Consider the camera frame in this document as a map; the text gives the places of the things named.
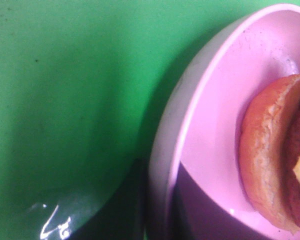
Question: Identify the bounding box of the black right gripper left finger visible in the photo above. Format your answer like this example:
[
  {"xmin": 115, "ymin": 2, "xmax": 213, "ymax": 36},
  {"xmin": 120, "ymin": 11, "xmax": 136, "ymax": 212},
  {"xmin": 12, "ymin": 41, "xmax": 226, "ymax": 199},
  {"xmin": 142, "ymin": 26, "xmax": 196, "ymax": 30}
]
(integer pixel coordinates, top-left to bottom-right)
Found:
[{"xmin": 69, "ymin": 158, "xmax": 148, "ymax": 240}]

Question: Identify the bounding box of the burger with lettuce and tomato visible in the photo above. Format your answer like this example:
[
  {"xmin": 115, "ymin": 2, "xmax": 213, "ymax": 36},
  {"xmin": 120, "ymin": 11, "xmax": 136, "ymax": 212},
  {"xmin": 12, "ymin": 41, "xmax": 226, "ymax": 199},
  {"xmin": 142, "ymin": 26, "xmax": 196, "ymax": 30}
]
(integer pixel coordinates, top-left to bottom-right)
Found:
[{"xmin": 238, "ymin": 74, "xmax": 300, "ymax": 234}]

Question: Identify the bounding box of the green table mat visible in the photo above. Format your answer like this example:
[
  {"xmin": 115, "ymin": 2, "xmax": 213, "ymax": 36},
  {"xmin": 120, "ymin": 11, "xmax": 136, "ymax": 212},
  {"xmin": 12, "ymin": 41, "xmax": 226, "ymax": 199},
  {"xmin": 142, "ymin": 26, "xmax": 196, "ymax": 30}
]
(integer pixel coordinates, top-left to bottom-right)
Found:
[{"xmin": 0, "ymin": 0, "xmax": 300, "ymax": 240}]

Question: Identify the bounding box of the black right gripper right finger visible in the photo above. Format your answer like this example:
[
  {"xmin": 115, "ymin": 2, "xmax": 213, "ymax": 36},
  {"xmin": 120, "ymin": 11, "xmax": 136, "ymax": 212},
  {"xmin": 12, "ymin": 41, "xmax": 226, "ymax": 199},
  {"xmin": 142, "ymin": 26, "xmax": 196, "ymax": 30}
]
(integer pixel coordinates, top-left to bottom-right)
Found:
[{"xmin": 174, "ymin": 163, "xmax": 280, "ymax": 240}]

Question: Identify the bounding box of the pink round plate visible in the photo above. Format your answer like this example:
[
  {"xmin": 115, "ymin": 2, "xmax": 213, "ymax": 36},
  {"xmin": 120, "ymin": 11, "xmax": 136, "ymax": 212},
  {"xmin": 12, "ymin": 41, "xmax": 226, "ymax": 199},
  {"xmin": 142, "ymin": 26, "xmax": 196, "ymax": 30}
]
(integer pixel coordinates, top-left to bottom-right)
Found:
[{"xmin": 146, "ymin": 3, "xmax": 300, "ymax": 240}]

